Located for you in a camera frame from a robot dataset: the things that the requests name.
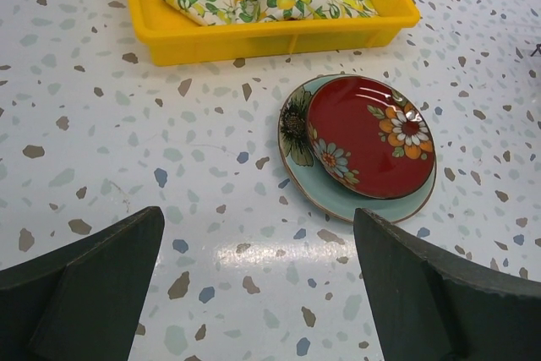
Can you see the yellow plastic tray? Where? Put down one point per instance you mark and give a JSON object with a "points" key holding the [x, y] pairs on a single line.
{"points": [[174, 39]]}

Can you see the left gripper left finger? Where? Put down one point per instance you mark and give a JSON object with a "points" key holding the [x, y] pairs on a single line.
{"points": [[82, 301]]}

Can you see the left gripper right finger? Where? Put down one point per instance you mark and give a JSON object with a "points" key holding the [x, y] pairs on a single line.
{"points": [[430, 304]]}

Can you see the large celadon green plate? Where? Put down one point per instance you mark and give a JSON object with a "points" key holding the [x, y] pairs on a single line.
{"points": [[312, 180]]}

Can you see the dark red lacquer plate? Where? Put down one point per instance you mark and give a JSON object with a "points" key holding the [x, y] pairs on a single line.
{"points": [[369, 137]]}

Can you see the black wire dish rack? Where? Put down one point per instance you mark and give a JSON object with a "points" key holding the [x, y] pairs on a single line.
{"points": [[537, 50]]}

